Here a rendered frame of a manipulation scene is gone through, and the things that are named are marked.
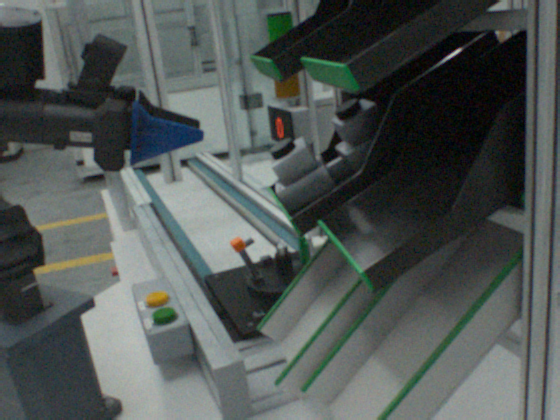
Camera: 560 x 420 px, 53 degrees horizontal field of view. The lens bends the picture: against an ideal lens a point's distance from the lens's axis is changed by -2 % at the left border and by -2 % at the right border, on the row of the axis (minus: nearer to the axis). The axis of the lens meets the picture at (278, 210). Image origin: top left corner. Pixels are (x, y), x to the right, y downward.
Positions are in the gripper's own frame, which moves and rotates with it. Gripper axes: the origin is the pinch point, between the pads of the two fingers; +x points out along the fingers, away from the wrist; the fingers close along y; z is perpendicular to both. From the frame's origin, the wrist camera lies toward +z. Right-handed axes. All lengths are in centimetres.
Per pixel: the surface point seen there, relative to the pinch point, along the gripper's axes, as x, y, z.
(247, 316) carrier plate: 14.3, 18.7, -31.7
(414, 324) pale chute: 26.4, -11.2, -16.6
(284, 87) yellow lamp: 22, 46, 2
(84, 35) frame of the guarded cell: -23, 104, 6
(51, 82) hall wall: -162, 823, -79
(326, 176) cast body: 17.6, -1.0, -3.8
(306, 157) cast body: 15.1, -0.9, -1.9
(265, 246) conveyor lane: 24, 59, -35
